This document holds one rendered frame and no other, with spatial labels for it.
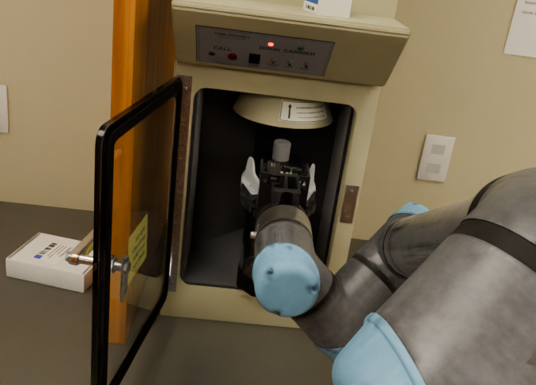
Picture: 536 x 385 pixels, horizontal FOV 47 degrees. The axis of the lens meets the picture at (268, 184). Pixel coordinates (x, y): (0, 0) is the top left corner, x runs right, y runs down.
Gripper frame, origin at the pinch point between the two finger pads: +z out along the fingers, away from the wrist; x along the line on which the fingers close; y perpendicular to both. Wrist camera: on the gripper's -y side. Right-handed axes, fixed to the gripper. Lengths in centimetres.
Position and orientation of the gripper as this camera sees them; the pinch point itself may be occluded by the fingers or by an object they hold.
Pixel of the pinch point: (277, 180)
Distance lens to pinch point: 101.5
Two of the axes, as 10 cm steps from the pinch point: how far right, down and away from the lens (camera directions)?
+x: -9.9, -1.1, -0.6
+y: 1.2, -9.0, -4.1
